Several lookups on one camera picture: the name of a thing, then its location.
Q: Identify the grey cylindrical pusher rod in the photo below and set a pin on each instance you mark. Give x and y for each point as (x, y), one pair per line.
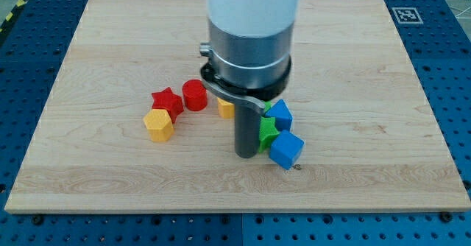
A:
(247, 129)

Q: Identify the blue triangle block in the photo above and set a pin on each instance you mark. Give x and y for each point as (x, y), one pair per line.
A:
(282, 115)

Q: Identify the blue cube block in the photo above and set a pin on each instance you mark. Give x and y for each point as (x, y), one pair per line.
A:
(286, 149)

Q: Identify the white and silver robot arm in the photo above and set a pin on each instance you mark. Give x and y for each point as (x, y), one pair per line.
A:
(249, 59)

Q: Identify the green block behind arm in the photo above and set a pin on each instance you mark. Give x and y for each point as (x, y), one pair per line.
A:
(267, 106)

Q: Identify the yellow block behind rod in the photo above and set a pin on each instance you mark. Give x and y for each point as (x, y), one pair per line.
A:
(226, 109)

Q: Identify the green star block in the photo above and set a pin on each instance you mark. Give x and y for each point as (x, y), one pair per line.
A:
(267, 133)

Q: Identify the red cylinder block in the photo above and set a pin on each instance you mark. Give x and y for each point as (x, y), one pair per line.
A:
(195, 95)

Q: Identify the red star block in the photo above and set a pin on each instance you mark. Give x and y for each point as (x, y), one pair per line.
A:
(169, 101)

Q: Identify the yellow hexagon block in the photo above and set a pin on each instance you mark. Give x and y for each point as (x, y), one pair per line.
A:
(159, 125)

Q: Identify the wooden board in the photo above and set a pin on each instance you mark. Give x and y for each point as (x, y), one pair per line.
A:
(372, 143)

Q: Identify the fiducial marker tag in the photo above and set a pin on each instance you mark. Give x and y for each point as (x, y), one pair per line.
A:
(407, 15)

